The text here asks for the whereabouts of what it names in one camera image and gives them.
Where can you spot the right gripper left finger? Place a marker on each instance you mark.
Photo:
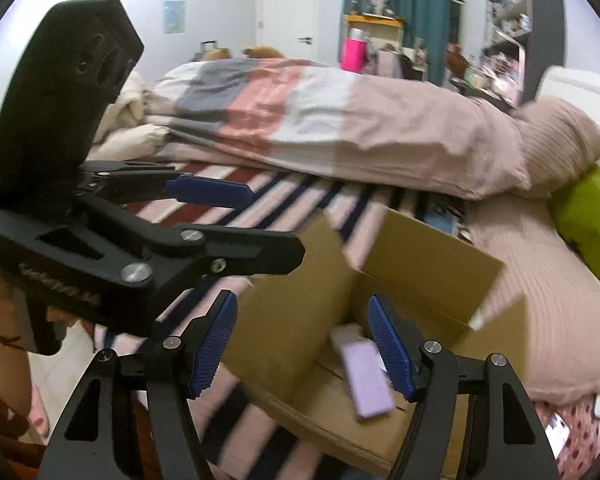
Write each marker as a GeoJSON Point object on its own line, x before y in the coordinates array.
{"type": "Point", "coordinates": [207, 338]}

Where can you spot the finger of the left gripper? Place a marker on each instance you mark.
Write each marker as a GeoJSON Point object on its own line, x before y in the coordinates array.
{"type": "Point", "coordinates": [209, 192]}
{"type": "Point", "coordinates": [245, 252]}

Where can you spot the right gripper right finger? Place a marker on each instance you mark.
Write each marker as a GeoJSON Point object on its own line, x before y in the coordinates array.
{"type": "Point", "coordinates": [398, 341]}

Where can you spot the lilac cosmetic box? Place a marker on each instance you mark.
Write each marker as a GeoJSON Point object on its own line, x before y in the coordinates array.
{"type": "Point", "coordinates": [366, 378]}

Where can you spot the brown cardboard box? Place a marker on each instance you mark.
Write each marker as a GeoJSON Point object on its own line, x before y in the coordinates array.
{"type": "Point", "coordinates": [281, 351]}

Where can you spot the pink sheet lower pillow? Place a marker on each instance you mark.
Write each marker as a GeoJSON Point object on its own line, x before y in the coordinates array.
{"type": "Point", "coordinates": [562, 295]}

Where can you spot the smartphone with white screen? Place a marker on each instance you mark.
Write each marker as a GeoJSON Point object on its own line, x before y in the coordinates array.
{"type": "Point", "coordinates": [558, 433]}

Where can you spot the pink grey striped duvet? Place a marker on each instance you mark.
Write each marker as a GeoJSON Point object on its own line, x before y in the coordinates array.
{"type": "Point", "coordinates": [318, 119]}

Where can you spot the white door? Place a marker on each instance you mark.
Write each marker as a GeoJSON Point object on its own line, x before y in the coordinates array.
{"type": "Point", "coordinates": [289, 26]}

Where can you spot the pink thermos bottle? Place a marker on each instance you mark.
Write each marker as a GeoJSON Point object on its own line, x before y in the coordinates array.
{"type": "Point", "coordinates": [353, 52]}

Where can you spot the green plush cushion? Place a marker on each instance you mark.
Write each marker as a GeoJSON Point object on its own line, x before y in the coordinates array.
{"type": "Point", "coordinates": [576, 213]}

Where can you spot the yellow top desk shelf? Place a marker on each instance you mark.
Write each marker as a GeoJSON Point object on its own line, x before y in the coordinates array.
{"type": "Point", "coordinates": [378, 30]}

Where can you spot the pink ribbed pillow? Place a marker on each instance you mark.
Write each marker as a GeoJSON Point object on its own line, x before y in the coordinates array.
{"type": "Point", "coordinates": [559, 144]}

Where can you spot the white bed headboard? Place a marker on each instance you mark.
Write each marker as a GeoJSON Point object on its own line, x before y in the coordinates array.
{"type": "Point", "coordinates": [578, 87]}

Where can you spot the dark bookshelf with items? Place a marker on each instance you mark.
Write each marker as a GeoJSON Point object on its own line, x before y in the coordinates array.
{"type": "Point", "coordinates": [508, 45]}

